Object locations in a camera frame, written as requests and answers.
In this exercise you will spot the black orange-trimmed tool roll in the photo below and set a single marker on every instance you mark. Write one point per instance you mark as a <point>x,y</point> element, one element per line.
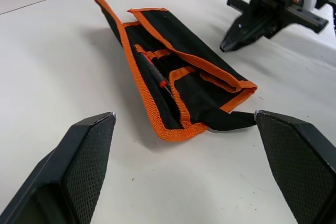
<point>199,58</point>

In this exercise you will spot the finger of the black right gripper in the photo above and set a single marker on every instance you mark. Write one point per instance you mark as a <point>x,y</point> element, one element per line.
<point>242,28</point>
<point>256,36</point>

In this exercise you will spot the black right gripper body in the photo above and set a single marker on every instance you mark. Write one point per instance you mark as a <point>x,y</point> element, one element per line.
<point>273,1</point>

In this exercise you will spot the black red-striped tweezers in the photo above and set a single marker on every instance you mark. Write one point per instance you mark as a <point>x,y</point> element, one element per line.
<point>152,69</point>

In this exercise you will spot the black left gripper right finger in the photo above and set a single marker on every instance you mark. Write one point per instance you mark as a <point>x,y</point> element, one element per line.
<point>299,161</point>

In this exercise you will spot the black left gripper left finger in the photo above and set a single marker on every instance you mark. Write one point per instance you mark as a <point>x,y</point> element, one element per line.
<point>78,161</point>

